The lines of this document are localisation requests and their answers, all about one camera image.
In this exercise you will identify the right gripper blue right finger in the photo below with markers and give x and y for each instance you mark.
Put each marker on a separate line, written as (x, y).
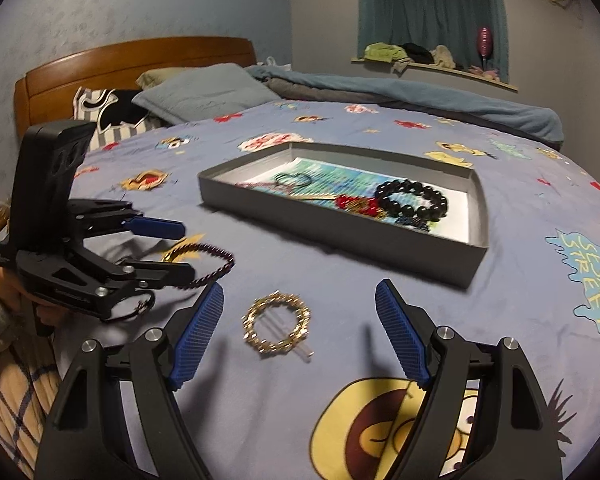
(408, 329)

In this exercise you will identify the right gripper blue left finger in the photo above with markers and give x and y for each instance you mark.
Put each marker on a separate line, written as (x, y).
(189, 332)

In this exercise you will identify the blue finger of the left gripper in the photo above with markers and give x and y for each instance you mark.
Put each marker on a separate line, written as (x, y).
(150, 274)
(155, 227)

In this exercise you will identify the plaid sleeve forearm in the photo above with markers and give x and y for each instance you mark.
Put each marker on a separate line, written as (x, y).
(29, 381)

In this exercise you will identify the left hand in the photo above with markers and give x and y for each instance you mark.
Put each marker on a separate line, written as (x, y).
(13, 295)

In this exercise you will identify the black white striped pillow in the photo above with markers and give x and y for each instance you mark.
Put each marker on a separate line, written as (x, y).
(114, 113)

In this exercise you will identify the cartoon print bed sheet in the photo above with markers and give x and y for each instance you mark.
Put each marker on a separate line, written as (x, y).
(299, 380)

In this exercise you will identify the grey shallow cardboard box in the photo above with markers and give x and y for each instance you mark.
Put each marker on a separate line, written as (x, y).
(425, 254)

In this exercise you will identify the wooden headboard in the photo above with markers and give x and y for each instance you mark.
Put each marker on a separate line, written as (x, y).
(45, 93)

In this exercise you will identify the printed paper in box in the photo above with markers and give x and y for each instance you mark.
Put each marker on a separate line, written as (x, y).
(402, 201)

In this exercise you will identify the olive green pillow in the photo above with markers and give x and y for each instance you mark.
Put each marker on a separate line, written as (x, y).
(152, 78)

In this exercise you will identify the grey-blue pillow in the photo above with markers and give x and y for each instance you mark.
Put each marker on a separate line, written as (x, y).
(203, 93)

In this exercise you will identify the blue folded blanket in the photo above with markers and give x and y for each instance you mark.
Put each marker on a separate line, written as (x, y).
(530, 122)

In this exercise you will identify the window sill ledge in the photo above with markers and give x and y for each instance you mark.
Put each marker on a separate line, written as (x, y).
(401, 67)

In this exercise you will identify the beige cloth on sill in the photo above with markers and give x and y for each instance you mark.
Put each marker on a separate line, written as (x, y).
(442, 57)

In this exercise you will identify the black cloth on sill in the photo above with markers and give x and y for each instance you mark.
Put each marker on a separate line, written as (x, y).
(418, 54)

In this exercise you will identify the green cloth on sill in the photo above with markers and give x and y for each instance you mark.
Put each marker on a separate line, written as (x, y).
(384, 53)

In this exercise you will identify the pink balloon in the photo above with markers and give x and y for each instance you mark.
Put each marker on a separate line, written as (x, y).
(484, 45)

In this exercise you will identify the teal curtain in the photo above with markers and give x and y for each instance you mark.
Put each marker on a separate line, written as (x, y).
(454, 23)

